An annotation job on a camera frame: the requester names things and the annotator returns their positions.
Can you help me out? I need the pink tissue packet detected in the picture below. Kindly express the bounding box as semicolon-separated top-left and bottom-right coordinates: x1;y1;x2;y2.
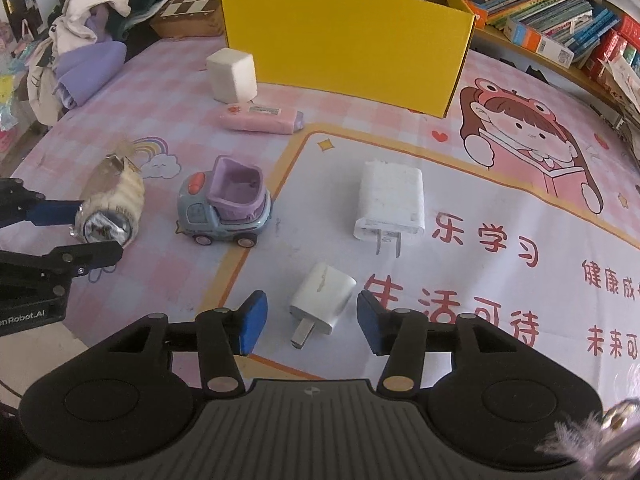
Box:
218;103;304;135

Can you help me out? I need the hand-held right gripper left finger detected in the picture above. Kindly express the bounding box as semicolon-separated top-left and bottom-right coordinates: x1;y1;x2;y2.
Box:
106;290;269;394

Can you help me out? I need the fluffy grey pompom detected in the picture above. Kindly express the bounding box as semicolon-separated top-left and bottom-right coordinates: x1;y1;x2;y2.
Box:
536;400;640;480

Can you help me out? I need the white printed tote bag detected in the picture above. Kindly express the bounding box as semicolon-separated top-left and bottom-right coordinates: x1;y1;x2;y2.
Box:
25;40;63;126

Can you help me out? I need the grey purple toy car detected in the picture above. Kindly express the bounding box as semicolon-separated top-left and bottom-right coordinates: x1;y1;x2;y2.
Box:
176;155;272;249

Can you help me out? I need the cream wristwatch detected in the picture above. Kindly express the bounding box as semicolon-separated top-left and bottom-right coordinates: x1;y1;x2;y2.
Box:
69;140;146;250

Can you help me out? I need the purple cloth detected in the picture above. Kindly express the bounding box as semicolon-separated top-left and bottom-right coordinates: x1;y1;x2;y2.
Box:
52;7;128;111

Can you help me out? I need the large white charger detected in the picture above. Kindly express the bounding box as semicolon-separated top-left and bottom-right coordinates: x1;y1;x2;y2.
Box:
353;160;426;259

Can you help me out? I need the yellow cardboard box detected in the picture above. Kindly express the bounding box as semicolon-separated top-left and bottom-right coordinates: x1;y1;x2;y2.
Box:
219;0;476;120

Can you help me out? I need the pink printed desk mat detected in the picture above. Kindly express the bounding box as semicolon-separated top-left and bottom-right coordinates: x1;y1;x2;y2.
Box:
0;34;640;406

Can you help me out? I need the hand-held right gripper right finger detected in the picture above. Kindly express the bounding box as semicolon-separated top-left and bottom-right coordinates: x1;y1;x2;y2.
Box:
356;290;534;394

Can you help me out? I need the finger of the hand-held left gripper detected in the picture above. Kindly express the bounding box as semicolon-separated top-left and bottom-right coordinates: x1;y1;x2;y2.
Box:
0;176;84;229
0;240;124;294

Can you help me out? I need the white foam cube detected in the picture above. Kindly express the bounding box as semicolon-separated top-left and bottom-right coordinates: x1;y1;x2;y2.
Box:
206;48;258;103

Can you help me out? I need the row of colourful books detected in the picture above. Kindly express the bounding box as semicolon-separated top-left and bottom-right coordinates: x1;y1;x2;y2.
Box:
395;0;640;83

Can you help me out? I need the white orange carton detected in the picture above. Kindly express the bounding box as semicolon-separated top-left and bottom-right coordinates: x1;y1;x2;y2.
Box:
502;16;576;68

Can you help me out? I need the small white charger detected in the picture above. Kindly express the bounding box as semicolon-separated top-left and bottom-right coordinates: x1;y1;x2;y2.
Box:
289;261;357;350

